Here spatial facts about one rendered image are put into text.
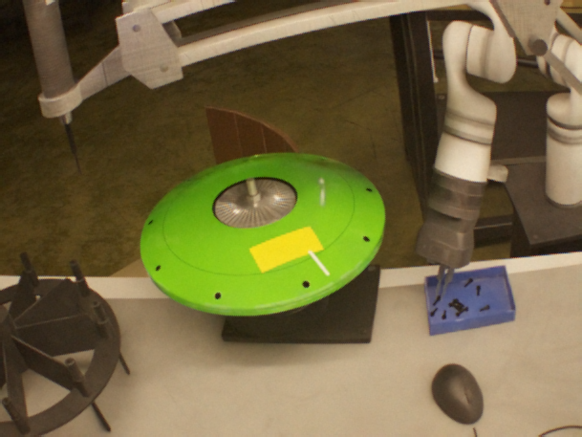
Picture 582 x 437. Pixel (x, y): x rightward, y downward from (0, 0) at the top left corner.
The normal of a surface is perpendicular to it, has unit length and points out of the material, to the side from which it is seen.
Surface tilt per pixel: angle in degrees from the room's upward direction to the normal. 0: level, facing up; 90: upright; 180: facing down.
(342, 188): 17
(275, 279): 23
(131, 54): 90
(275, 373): 0
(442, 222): 71
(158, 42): 90
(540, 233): 0
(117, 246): 0
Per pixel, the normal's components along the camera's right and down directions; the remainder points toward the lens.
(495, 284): -0.14, -0.80
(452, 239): -0.63, 0.04
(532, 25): 0.10, 0.58
